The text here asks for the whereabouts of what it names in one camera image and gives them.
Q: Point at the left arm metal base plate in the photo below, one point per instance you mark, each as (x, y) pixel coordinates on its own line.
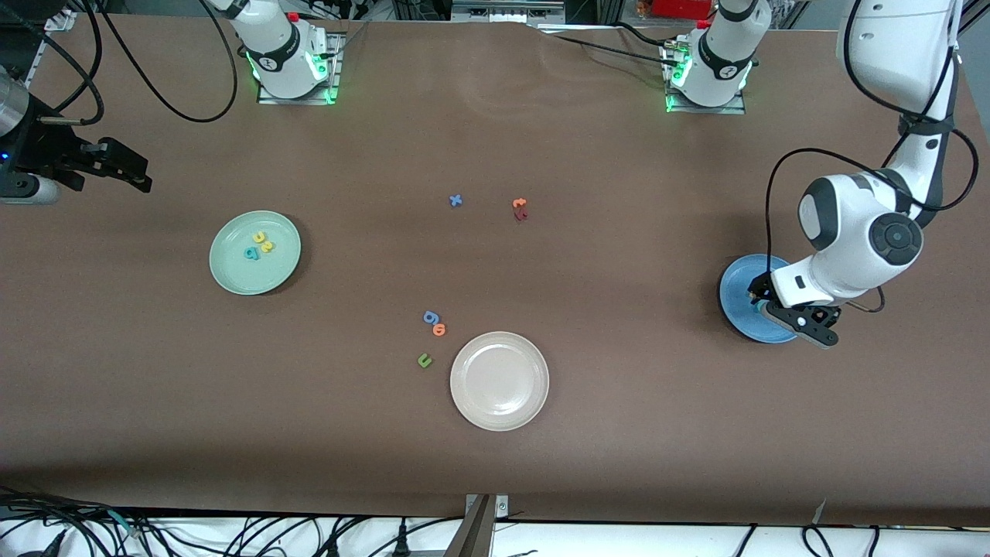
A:
(727, 110)

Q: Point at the brown table cover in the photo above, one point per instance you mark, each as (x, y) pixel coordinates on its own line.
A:
(696, 433)

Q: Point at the red box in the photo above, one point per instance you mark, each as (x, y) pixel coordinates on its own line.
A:
(681, 8)

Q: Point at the white paper scrap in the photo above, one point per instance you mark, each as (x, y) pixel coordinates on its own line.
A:
(820, 512)

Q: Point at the black equipment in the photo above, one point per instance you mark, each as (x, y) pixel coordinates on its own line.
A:
(421, 9)

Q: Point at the blue plate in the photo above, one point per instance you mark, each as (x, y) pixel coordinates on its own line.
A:
(735, 298)

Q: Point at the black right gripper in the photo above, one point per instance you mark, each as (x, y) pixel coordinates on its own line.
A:
(40, 148)

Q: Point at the aluminium frame post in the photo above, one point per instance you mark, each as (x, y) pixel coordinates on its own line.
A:
(472, 538)

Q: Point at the metal corner bracket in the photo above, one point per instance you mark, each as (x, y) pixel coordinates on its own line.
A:
(501, 507)

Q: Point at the beige plate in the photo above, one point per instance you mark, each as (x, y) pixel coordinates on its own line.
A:
(499, 381)

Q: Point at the blue foam letter g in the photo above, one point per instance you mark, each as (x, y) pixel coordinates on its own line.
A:
(434, 319)

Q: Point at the grey electronics box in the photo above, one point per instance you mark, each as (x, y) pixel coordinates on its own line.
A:
(503, 11)

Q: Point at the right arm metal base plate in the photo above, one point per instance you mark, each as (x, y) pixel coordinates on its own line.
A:
(335, 70)

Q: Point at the light green plate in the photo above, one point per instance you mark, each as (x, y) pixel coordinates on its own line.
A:
(247, 278)

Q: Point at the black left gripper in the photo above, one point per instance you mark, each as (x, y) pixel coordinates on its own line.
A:
(759, 292)

